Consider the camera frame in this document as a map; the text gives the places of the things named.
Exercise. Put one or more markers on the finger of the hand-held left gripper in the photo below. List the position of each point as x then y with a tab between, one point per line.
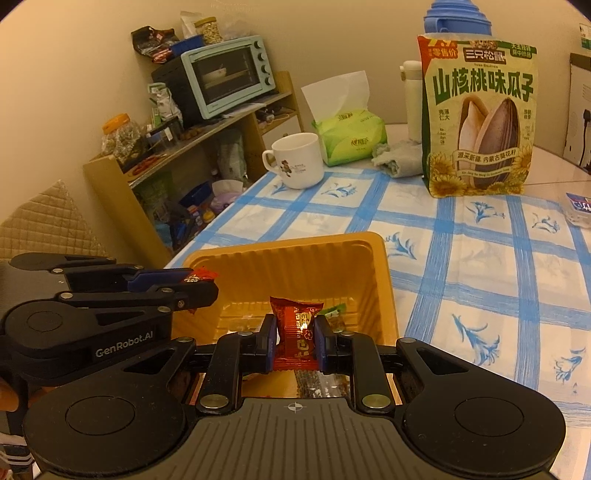
194	297
157	279

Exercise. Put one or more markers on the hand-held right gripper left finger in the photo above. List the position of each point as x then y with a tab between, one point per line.
271	344

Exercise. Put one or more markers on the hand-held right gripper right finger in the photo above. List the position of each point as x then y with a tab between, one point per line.
319	344

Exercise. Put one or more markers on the small red candy packet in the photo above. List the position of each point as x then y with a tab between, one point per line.
203	275

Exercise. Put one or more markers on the large red snack packet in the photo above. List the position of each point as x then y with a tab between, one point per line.
295	332

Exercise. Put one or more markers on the small green candy packet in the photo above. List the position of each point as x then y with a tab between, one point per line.
337	316

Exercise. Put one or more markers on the orange plastic tray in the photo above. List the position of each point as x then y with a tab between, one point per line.
295	272

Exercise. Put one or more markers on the wooden shelf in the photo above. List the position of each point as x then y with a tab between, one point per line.
115	194

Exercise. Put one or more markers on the lavender tissue pack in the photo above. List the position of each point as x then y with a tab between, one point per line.
226	196

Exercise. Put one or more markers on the chair with quilted cover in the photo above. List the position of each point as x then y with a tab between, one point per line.
46	221

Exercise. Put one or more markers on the person's patterned clothing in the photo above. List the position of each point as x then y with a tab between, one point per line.
14	454

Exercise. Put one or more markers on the plastic jar orange lid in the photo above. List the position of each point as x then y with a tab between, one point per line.
122	141

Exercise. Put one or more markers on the blue white checked tablecloth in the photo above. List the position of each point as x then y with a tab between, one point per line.
461	286

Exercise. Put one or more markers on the white mug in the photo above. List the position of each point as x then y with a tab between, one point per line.
298	161

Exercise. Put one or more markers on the green white snack bag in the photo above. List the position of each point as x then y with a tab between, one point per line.
164	104

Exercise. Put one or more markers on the white drawer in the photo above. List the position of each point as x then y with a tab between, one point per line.
281	129

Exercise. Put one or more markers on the grey crumpled cloth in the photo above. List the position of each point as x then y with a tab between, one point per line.
397	159

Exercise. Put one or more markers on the green tissue pack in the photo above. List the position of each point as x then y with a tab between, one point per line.
351	138

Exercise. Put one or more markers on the mint toaster oven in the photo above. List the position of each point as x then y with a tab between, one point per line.
221	76

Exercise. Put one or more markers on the dark red snack bag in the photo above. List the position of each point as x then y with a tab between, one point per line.
152	44

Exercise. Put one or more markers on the clear jar of nuts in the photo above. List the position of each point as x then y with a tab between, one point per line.
210	32

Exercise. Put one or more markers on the white plastic bag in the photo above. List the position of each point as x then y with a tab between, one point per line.
189	23

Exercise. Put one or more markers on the white thermos flask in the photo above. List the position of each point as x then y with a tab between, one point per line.
412	101

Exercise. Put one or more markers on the green sunflower seed bag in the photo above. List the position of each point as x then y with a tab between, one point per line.
480	115

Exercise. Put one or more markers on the clear box blue label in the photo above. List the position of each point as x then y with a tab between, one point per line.
577	205

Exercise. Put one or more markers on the blue thermos jug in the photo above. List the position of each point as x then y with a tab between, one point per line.
457	18

